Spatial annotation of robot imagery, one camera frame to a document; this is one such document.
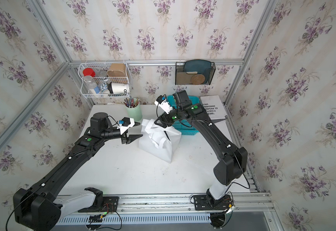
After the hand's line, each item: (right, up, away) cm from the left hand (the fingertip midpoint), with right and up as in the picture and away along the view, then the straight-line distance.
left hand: (141, 130), depth 71 cm
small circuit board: (-23, -45, +1) cm, 51 cm away
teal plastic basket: (+22, +2, -6) cm, 22 cm away
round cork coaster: (+34, +33, +27) cm, 54 cm away
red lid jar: (-38, +36, +20) cm, 56 cm away
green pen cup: (-11, +13, +27) cm, 32 cm away
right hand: (+10, +6, +5) cm, 12 cm away
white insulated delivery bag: (+9, -6, +2) cm, 11 cm away
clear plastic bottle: (-34, +27, +15) cm, 46 cm away
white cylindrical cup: (-19, +25, +21) cm, 38 cm away
